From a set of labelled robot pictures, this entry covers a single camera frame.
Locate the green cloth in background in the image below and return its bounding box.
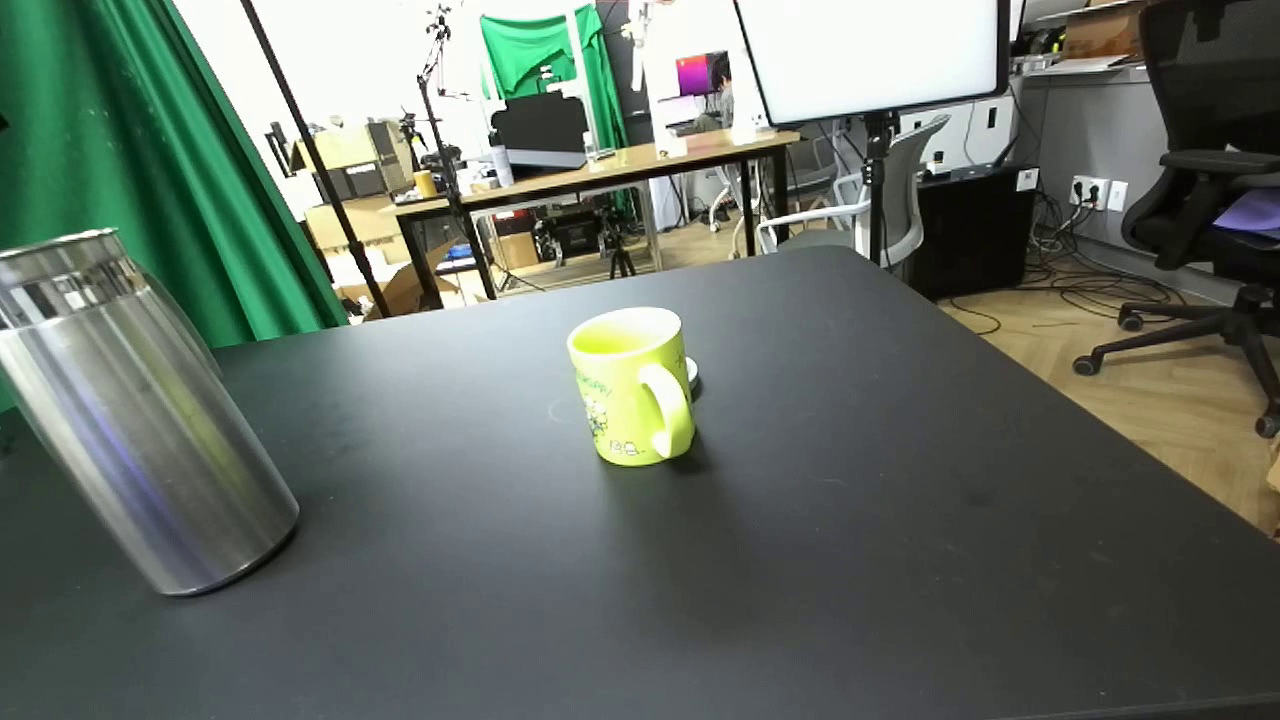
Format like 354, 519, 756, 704
481, 0, 627, 148

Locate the green curtain backdrop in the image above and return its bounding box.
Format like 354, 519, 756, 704
0, 0, 345, 346

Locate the wooden background desk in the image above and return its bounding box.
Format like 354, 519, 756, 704
387, 126, 796, 294

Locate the large white display screen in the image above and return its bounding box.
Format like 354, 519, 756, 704
734, 0, 1008, 124

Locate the black tripod stand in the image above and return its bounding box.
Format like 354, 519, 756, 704
418, 0, 496, 298

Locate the yellow-green ceramic mug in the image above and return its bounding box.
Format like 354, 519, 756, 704
568, 308, 697, 469

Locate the black printer on desk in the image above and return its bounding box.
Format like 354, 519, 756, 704
492, 90, 589, 169

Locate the black office chair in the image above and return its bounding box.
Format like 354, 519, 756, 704
1072, 0, 1280, 439

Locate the silver metal cylinder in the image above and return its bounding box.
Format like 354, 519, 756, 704
0, 226, 301, 597

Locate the black cabinet box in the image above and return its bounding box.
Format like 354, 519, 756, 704
908, 169, 1037, 294

